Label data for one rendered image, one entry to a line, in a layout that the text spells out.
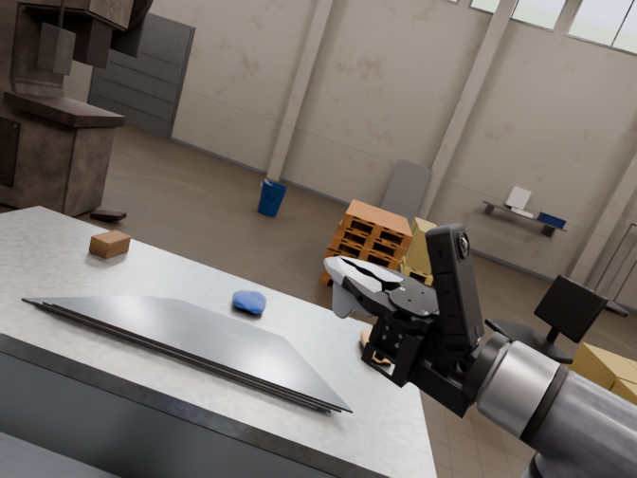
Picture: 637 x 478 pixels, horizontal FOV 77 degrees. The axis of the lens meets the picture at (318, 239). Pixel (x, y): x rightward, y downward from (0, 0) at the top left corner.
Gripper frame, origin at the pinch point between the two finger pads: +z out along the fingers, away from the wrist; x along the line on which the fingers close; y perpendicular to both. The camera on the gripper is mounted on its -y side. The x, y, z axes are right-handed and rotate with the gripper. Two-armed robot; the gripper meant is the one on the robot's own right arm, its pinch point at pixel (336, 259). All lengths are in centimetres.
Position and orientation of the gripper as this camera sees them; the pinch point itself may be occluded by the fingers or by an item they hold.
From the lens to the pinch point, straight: 48.0
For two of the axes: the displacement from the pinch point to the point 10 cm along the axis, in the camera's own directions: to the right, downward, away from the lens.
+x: 6.4, -1.5, 7.5
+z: -7.3, -4.1, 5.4
